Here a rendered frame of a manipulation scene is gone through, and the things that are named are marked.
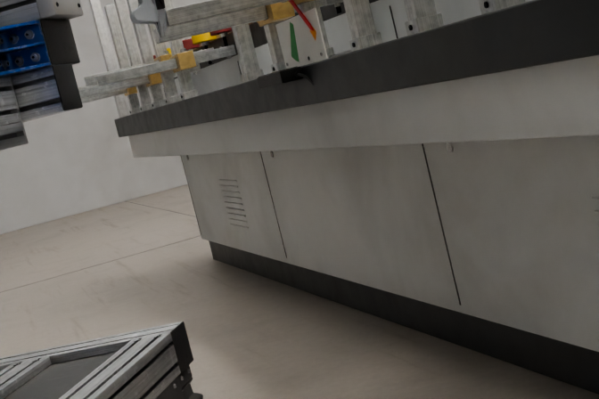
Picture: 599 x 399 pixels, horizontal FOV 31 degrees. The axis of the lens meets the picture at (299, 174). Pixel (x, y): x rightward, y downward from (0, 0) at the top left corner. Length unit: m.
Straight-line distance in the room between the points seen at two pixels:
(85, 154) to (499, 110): 8.33
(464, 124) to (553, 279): 0.43
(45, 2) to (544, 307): 1.10
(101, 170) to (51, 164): 0.44
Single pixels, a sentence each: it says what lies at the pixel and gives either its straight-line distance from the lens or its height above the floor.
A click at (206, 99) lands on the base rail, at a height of 0.68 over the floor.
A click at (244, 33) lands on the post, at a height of 0.82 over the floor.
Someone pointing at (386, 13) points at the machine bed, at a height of 0.77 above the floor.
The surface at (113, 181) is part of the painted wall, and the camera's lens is 9.79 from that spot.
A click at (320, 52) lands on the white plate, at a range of 2.10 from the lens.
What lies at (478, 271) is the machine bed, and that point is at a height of 0.21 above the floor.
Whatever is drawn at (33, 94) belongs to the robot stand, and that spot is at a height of 0.77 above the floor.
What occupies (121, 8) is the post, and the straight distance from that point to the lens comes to 4.12.
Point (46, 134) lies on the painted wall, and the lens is 9.73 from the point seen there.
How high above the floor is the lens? 0.67
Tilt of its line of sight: 5 degrees down
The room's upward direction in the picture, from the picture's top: 14 degrees counter-clockwise
